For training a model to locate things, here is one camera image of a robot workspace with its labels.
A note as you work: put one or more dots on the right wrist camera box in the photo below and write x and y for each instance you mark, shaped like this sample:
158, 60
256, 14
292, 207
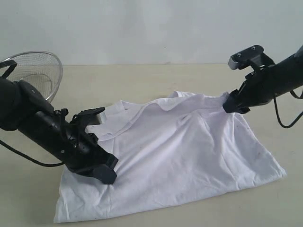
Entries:
253, 56

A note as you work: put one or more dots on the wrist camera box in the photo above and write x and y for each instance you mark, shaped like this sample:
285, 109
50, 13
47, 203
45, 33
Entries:
253, 56
94, 116

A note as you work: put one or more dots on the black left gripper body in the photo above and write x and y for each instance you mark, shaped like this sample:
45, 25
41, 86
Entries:
80, 153

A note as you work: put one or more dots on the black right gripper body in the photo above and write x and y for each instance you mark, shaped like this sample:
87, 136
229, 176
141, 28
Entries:
259, 89

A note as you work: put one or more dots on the white t-shirt with red print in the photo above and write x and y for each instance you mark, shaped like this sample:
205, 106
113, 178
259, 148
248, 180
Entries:
170, 151

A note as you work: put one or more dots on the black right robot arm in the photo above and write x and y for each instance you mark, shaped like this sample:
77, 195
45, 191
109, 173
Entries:
290, 72

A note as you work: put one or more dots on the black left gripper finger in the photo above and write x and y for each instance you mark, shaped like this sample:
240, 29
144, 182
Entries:
103, 173
110, 162

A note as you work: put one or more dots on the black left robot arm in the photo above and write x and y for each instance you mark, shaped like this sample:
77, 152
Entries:
23, 108

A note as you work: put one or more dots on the metal wire mesh basket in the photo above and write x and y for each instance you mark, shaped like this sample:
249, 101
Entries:
43, 70

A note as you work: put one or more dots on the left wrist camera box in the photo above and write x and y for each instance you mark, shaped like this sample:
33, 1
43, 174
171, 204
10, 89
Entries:
94, 116

